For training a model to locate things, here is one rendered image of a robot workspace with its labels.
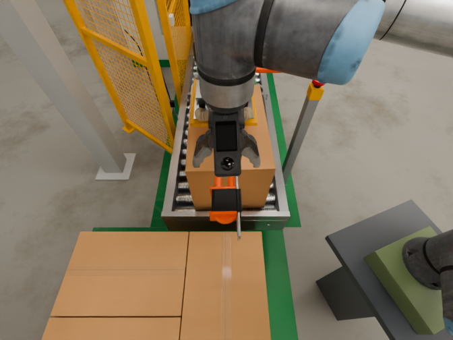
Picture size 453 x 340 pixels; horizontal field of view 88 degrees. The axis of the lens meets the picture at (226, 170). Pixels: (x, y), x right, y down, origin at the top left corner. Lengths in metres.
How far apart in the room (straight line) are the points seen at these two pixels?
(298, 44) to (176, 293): 1.17
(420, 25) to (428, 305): 0.97
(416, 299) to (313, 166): 1.46
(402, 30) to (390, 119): 2.74
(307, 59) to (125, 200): 2.03
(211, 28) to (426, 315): 1.12
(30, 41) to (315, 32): 1.50
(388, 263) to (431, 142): 2.15
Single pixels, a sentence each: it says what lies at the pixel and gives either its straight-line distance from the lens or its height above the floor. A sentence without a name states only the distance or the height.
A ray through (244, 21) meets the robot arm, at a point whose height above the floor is 1.68.
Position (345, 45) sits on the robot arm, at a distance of 0.30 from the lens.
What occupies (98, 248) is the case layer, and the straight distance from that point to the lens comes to 1.47.
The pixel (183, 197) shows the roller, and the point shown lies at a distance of 1.44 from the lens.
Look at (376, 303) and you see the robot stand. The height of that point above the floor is 0.75.
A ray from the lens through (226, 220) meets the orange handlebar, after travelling 0.64.
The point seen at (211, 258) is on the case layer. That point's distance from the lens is 1.30.
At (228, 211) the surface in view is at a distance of 0.64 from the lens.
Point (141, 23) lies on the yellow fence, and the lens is 1.45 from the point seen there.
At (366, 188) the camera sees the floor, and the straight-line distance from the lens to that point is 2.42.
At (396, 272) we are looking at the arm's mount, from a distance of 1.17.
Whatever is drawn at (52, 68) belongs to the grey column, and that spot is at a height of 1.05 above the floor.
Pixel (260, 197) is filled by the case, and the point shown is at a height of 0.68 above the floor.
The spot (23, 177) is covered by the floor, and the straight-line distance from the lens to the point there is 2.82.
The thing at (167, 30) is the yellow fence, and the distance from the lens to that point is 1.98.
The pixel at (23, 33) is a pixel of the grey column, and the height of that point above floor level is 1.23.
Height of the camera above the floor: 1.80
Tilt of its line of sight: 56 degrees down
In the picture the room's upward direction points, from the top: straight up
